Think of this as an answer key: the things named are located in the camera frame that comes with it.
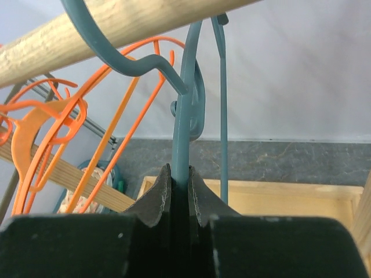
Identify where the peach floral garment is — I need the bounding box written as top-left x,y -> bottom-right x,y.
55,167 -> 113,213

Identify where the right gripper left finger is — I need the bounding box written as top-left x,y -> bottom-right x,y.
1,165 -> 172,277

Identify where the teal laundry basket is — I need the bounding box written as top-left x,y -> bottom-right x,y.
52,159 -> 125,214

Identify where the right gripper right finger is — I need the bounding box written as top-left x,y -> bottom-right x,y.
188,167 -> 368,277

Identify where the wooden clothes rack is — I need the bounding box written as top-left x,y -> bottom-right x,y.
0,0 -> 371,255

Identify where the orange hanger of white skirt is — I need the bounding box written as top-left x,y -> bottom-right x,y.
1,78 -> 88,215

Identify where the orange hanger of floral skirt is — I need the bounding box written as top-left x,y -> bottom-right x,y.
69,36 -> 185,212

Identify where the blue-grey hanger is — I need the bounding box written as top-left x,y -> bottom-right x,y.
63,1 -> 234,277

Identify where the orange hanger of denim skirt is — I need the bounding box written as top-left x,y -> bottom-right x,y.
11,37 -> 163,215

